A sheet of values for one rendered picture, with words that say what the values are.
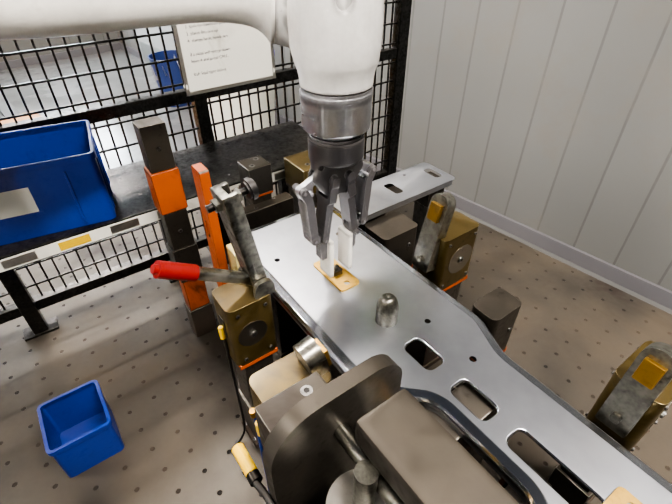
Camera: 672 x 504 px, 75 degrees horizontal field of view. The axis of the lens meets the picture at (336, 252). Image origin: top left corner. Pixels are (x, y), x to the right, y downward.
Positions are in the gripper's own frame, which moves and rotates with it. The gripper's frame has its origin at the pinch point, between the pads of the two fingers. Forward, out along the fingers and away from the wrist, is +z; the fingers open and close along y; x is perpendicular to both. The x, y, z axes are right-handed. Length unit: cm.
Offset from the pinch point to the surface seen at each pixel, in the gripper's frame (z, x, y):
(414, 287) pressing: 4.6, 10.0, -8.2
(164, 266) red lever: -10.0, 0.6, 25.3
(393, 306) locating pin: 0.7, 13.9, 0.2
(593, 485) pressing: 4.6, 43.2, -2.0
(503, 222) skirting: 100, -68, -168
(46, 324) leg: 33, -51, 45
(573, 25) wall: -3, -63, -171
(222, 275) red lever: -5.3, 0.7, 18.8
